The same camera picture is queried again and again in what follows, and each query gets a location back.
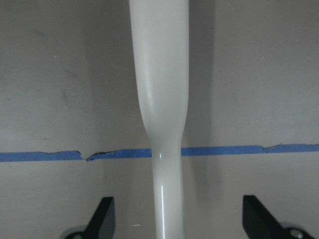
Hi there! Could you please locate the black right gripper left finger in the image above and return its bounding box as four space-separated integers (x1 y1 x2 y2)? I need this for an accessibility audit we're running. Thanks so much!
82 197 115 239

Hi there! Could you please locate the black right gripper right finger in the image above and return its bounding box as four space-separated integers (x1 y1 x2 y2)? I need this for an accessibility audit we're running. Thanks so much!
242 195 297 239

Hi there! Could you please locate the white hand brush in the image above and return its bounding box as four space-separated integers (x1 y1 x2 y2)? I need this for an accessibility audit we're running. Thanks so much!
129 0 189 239

